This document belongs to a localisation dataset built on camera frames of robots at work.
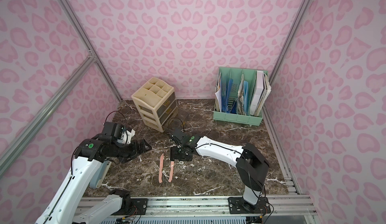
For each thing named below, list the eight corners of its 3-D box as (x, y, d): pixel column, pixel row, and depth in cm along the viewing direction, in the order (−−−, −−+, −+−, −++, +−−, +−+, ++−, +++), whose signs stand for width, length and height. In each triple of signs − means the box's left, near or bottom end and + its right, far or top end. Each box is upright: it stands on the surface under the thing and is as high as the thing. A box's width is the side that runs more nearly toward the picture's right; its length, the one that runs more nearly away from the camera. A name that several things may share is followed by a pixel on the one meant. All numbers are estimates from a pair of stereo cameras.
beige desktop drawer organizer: (143, 124, 107) (129, 96, 86) (161, 105, 119) (152, 76, 97) (163, 134, 102) (153, 107, 80) (179, 113, 114) (174, 84, 92)
